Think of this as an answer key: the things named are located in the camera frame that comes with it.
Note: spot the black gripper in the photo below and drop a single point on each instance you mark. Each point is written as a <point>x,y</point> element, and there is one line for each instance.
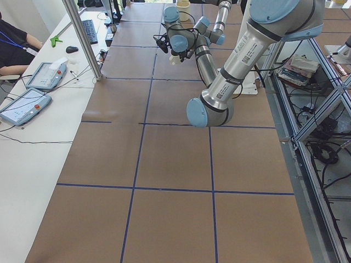
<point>181,56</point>

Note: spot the white mug with handle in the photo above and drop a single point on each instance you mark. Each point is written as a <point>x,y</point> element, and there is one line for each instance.
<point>175,60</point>

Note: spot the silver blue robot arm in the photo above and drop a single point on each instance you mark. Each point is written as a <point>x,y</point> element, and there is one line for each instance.
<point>182,43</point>
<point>269,22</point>

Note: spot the white lidded container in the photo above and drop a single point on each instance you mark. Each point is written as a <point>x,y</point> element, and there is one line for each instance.
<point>184,9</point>

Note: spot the black keyboard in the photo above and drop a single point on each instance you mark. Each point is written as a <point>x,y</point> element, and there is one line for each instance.
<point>89,29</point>

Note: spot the stack of books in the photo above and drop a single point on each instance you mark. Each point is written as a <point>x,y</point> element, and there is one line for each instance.
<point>298,70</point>

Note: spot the black computer mouse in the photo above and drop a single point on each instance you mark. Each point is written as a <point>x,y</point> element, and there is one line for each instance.
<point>71,49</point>

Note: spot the green clamp tool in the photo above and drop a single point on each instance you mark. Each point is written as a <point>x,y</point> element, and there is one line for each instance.
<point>54,40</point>

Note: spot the teach pendant far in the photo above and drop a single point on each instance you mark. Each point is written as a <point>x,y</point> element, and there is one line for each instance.
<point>47,76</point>

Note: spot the teach pendant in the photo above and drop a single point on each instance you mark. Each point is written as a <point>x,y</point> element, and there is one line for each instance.
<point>25,107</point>
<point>47,76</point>

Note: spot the seated person in black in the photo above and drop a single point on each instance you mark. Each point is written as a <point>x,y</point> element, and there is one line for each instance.
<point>18,49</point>

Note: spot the teach pendant near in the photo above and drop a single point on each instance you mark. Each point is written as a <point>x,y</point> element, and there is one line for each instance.
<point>25,107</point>

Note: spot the aluminium frame post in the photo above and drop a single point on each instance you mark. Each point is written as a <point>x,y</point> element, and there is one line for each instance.
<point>82,37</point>

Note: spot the aluminium frame rack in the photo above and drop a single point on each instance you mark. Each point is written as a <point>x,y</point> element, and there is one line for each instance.
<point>314,123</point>

